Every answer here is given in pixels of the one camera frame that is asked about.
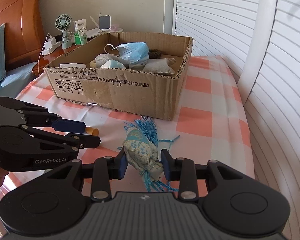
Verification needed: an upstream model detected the floral sachet with blue tassel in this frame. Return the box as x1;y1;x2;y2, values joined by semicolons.
121;116;178;192

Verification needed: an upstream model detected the white tissue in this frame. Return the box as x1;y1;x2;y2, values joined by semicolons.
59;63;86;68

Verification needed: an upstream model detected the grey pouch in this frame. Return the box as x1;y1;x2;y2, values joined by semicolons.
89;54;121;68
129;58;176;76

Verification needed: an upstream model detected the blue round plush toy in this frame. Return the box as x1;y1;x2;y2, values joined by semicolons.
100;60;126;69

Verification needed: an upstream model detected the blue surgical mask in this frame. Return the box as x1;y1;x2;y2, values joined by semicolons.
104;42;149;65

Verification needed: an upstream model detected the brown hair scrunchie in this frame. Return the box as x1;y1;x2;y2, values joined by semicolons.
148;49;161;59

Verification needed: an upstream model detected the small orange tube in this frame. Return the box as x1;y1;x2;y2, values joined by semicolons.
85;127;99;136

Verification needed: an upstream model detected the grey blue bedding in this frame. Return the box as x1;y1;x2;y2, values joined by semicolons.
0;62;37;98

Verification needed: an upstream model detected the pink checkered tablecloth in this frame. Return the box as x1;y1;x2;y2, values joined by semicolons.
17;57;254;177

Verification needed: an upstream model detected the wooden nightstand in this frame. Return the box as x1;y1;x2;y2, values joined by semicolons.
32;33;80;77

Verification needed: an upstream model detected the white power strip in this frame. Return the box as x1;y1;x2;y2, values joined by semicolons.
42;37;62;56

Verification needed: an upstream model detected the green tissue pack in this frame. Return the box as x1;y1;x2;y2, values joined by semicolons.
73;31;81;46

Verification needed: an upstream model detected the green bottle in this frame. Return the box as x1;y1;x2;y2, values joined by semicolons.
78;27;88;45

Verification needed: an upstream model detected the cardboard box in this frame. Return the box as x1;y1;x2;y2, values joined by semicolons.
44;32;193;120

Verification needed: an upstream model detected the green desk fan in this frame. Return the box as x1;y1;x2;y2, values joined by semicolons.
55;14;72;49

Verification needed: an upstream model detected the white box with label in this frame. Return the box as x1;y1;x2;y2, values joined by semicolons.
75;19;87;31

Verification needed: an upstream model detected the wooden headboard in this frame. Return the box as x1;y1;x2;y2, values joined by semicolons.
0;0;45;71

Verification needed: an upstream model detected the phone on white stand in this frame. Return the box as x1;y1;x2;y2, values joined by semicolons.
98;13;111;31

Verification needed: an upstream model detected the white louvered door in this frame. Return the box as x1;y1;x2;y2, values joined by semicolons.
172;0;300;239

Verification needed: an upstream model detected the white charging cable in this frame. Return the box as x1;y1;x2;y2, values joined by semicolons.
36;32;53;77

